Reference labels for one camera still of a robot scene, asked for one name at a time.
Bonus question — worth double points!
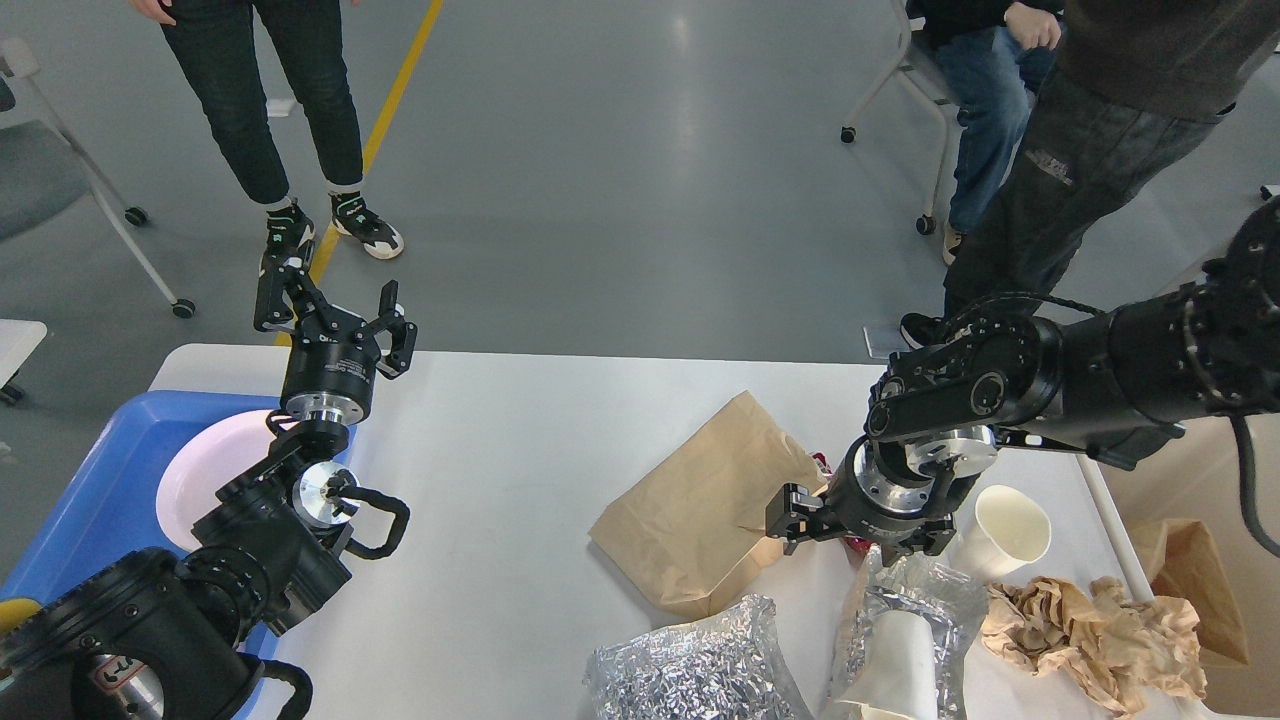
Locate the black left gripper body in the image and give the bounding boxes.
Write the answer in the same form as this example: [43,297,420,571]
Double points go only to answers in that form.
[280,310,380,427]

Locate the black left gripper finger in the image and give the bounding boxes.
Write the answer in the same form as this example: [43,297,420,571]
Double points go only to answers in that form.
[362,281,419,380]
[252,255,332,336]

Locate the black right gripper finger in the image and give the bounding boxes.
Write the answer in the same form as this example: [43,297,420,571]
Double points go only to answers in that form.
[881,520,956,568]
[765,484,851,556]

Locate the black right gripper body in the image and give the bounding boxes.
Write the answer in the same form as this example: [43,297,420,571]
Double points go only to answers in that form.
[826,436,977,547]

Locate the brown paper bag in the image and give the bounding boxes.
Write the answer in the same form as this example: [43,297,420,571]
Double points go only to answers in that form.
[1126,518,1251,669]
[589,391,828,620]

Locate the pink plate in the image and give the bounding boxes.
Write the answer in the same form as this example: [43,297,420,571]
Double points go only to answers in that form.
[155,409,275,552]

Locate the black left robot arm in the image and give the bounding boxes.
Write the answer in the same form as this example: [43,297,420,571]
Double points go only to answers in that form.
[3,252,417,719]

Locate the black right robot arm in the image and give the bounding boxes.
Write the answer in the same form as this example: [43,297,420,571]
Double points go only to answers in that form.
[764,200,1279,562]

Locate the red foil wrapper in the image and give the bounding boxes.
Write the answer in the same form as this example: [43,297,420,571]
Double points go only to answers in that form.
[812,452,873,566]

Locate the white paper cup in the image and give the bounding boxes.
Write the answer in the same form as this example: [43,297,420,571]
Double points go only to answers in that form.
[948,486,1052,583]

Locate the foil bag with paper cup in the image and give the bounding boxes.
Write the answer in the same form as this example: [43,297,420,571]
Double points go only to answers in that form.
[819,544,987,719]

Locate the crumpled aluminium foil bag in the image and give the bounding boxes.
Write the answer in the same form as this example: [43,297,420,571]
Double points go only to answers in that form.
[584,594,813,719]

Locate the crumpled brown paper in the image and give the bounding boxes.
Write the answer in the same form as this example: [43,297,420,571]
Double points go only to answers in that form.
[980,577,1207,719]

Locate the blue plastic tray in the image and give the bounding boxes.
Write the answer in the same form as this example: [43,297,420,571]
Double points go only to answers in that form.
[0,389,360,716]

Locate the white plastic bin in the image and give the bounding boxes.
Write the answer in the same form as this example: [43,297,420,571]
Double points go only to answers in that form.
[1078,418,1279,719]

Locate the white side table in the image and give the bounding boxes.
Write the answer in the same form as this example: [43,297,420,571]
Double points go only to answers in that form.
[1,319,49,406]

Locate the grey office chair left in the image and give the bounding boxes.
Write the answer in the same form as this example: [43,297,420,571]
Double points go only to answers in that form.
[1,37,197,319]

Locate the teal mug yellow inside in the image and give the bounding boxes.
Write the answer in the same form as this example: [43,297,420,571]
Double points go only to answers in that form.
[0,597,44,635]

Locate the walking person dark clothes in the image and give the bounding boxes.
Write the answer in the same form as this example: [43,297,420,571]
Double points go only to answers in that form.
[900,1,1279,348]

